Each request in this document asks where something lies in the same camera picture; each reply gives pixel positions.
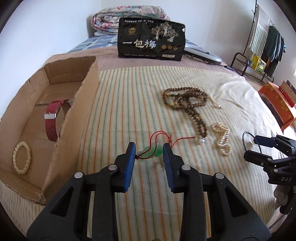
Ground brown wooden bead necklace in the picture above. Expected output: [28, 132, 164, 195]
[162, 86, 221, 144]

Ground dark hanging clothes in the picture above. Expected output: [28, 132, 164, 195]
[261, 25, 285, 78]

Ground brown cardboard box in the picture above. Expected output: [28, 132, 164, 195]
[1, 56, 99, 205]

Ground cream bead bracelet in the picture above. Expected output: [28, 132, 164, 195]
[12, 141, 32, 175]

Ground red watch strap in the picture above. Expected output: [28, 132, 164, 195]
[44, 99, 72, 142]

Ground striped hanging towel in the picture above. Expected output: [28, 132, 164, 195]
[248, 5, 270, 56]

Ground white ring light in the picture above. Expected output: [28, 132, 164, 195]
[184, 46, 222, 65]

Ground black clothes rack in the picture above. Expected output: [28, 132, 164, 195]
[230, 3, 276, 83]

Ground white pearl necklace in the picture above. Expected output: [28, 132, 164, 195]
[211, 122, 233, 157]

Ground black snack bag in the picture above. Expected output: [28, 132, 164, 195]
[117, 17, 186, 61]

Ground yellow box on rack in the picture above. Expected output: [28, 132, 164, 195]
[251, 54, 266, 73]

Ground striped yellow blanket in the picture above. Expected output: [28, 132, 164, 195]
[1, 66, 281, 235]

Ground brown bed cover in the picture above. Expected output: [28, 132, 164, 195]
[43, 46, 232, 75]

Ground green jade pendant red cord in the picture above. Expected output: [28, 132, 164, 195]
[135, 131, 196, 163]

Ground orange gift box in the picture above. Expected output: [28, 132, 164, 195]
[258, 82, 295, 132]

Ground folded floral quilt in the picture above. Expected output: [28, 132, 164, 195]
[91, 5, 171, 35]

